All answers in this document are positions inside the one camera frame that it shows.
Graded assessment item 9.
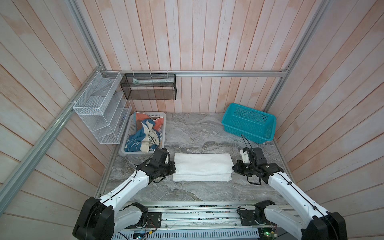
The white towel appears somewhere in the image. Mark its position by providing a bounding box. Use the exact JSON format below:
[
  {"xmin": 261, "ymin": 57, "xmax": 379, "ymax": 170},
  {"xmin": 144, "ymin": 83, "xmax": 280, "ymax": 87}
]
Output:
[{"xmin": 173, "ymin": 153, "xmax": 234, "ymax": 182}]

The white laundry basket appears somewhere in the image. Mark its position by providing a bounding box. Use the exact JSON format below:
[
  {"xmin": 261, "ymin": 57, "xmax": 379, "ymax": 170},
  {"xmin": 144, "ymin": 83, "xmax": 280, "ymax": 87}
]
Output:
[{"xmin": 119, "ymin": 112, "xmax": 166, "ymax": 156}]

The teal plastic basket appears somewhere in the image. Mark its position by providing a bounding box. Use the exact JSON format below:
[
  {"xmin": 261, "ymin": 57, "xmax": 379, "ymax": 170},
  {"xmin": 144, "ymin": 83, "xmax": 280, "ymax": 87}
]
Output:
[{"xmin": 222, "ymin": 103, "xmax": 277, "ymax": 144}]

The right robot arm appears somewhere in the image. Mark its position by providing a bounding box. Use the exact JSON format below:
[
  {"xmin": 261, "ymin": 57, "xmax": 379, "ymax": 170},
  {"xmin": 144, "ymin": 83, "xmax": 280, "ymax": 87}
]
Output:
[{"xmin": 232, "ymin": 148, "xmax": 348, "ymax": 240}]

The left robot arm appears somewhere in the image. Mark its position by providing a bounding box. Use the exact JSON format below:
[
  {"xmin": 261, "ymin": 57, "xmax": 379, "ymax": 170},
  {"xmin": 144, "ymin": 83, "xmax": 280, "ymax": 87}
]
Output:
[{"xmin": 73, "ymin": 148, "xmax": 176, "ymax": 240}]

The blue patterned towel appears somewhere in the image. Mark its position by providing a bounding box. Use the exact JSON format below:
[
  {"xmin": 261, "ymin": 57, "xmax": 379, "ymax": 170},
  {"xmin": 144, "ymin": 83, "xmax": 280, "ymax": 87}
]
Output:
[{"xmin": 124, "ymin": 119, "xmax": 163, "ymax": 154}]

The red orange towel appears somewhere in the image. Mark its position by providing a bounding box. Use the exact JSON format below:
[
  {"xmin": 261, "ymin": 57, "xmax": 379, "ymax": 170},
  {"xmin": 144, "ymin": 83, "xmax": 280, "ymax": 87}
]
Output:
[{"xmin": 135, "ymin": 112, "xmax": 165, "ymax": 132}]

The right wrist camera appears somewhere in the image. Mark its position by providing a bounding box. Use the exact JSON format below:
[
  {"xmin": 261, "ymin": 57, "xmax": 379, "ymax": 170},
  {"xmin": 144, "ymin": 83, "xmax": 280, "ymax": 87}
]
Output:
[{"xmin": 241, "ymin": 150, "xmax": 250, "ymax": 164}]

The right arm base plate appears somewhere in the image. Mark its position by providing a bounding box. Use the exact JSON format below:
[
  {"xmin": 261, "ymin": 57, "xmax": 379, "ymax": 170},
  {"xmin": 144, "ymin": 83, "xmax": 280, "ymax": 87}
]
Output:
[{"xmin": 237, "ymin": 208, "xmax": 267, "ymax": 226}]

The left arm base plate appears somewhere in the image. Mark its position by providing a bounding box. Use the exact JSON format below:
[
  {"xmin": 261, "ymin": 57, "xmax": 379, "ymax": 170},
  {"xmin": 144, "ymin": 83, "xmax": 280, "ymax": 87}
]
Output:
[{"xmin": 129, "ymin": 212, "xmax": 162, "ymax": 229}]

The black wire mesh basket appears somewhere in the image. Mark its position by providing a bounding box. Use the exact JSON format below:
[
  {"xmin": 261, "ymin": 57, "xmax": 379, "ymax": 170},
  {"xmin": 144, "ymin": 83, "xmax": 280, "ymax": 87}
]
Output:
[{"xmin": 120, "ymin": 73, "xmax": 177, "ymax": 101}]

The white wire mesh shelf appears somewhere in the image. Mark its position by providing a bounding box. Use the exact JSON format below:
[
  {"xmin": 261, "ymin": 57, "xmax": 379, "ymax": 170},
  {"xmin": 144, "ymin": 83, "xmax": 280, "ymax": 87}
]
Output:
[{"xmin": 74, "ymin": 71, "xmax": 132, "ymax": 145}]

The aluminium frame rail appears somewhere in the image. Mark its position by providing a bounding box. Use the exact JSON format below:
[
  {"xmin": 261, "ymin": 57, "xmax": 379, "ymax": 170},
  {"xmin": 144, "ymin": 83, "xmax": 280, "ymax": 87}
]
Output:
[{"xmin": 118, "ymin": 70, "xmax": 288, "ymax": 77}]

